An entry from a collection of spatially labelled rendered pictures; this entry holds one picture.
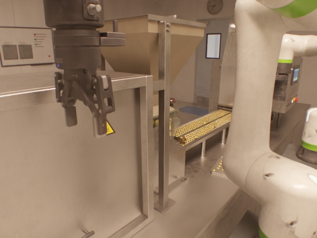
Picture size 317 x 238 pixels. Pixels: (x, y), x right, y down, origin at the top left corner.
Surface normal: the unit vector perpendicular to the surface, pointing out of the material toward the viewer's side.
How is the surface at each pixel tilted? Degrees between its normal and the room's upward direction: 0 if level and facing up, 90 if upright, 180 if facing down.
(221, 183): 0
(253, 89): 91
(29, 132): 90
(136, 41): 118
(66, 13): 90
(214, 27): 90
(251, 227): 0
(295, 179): 19
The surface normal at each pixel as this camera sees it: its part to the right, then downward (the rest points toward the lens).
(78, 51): 0.34, 0.28
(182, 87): -0.66, 0.22
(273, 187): -0.94, 0.06
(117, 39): 0.78, 0.18
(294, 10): -0.13, 0.99
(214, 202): 0.00, -0.96
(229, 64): -0.63, -0.10
